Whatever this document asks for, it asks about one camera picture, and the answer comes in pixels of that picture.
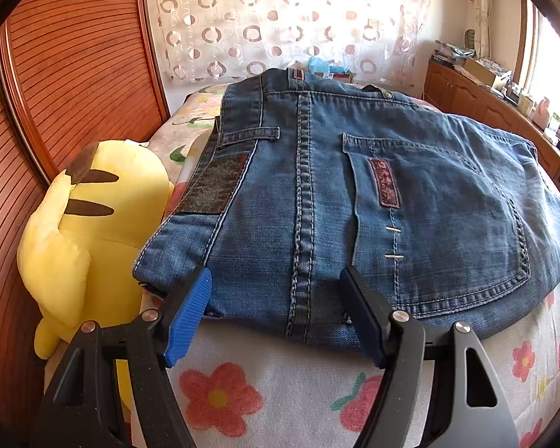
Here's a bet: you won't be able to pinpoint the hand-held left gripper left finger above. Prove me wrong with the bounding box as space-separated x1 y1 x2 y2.
37 265 213 448

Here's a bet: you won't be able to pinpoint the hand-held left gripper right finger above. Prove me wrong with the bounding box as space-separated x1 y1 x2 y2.
340 265 524 448

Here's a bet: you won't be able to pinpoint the blue denim pants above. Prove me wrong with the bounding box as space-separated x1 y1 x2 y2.
133 68 560 348

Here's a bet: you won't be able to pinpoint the floral printed blanket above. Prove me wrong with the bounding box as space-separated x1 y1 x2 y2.
147 84 560 448

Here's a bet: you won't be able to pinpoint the yellow plush toy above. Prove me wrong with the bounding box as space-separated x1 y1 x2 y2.
18 139 175 407

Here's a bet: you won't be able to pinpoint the wooden side cabinet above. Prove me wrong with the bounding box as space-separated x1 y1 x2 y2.
424 58 560 197

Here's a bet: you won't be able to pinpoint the blue plastic bag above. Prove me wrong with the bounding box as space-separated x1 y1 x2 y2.
307 55 351 78

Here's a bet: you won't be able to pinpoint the cardboard box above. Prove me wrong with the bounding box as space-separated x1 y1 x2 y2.
464 57 511 90

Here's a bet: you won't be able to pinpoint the pink and white dispenser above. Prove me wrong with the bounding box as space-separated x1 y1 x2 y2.
533 97 552 128

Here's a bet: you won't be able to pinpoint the wooden slatted wardrobe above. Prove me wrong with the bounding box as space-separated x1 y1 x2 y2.
0 0 171 430

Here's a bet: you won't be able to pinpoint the sheer circle-patterned curtain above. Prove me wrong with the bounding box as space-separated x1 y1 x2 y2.
147 0 432 99

